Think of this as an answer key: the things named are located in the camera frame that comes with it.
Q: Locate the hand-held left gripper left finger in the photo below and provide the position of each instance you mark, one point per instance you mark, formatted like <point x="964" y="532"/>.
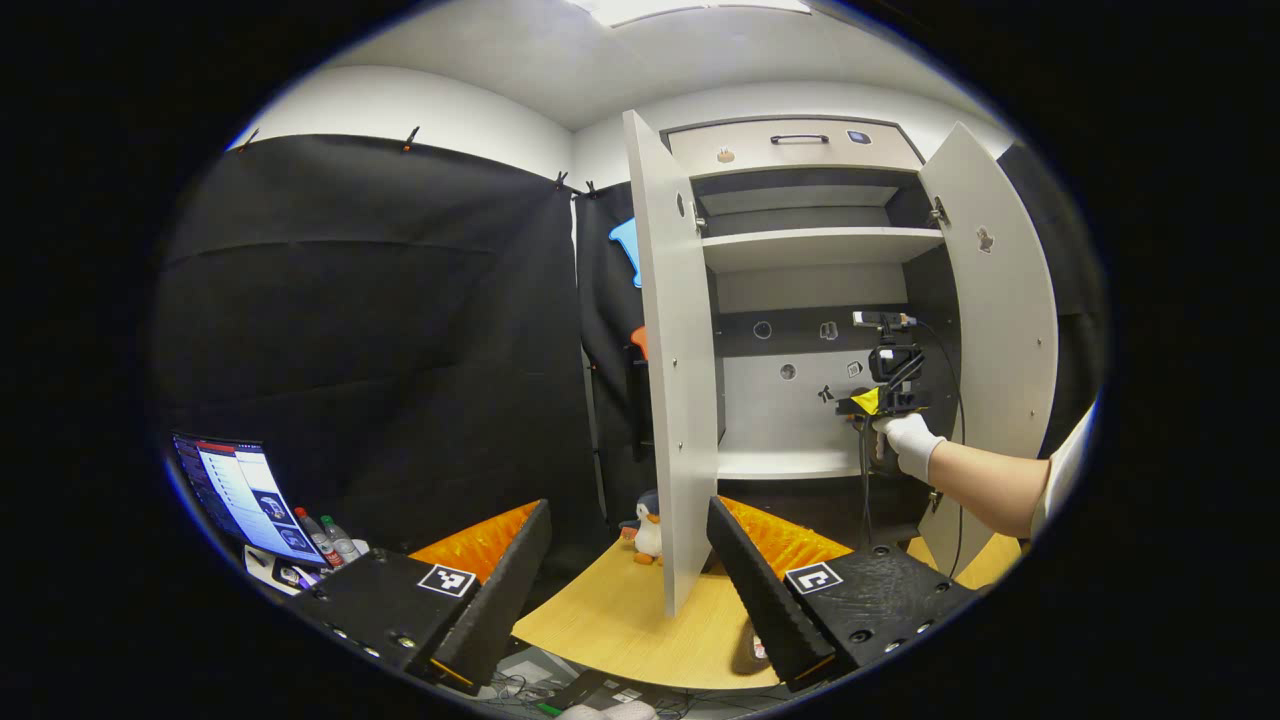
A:
<point x="500" y="600"/>

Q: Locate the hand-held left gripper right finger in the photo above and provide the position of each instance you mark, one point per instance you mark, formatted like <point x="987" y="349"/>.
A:
<point x="765" y="600"/>

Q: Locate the brown shoe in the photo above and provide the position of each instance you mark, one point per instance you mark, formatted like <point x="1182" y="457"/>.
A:
<point x="742" y="655"/>

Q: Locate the grey cabinet door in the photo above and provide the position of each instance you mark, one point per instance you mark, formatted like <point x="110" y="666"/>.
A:
<point x="675" y="350"/>
<point x="1005" y="330"/>

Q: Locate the grey shoe cabinet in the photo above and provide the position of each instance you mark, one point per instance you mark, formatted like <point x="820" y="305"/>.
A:
<point x="800" y="245"/>

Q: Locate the grey cabinet drawer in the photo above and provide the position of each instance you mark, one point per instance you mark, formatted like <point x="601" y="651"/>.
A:
<point x="760" y="155"/>

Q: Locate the penguin plush toy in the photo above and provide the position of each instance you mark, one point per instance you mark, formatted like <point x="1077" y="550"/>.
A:
<point x="648" y="535"/>

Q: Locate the person's white footwear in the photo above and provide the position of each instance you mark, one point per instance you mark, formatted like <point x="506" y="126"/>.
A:
<point x="610" y="713"/>

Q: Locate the clear plastic bottle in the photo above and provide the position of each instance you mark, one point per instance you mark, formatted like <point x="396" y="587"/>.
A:
<point x="342" y="540"/>
<point x="318" y="540"/>

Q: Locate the black backdrop cloth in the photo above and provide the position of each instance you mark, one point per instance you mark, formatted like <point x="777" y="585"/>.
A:
<point x="380" y="350"/>

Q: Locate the open laptop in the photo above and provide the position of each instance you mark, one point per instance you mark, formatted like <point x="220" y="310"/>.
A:
<point x="245" y="490"/>

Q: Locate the ceiling light panel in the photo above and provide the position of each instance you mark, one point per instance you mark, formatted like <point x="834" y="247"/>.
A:
<point x="690" y="8"/>

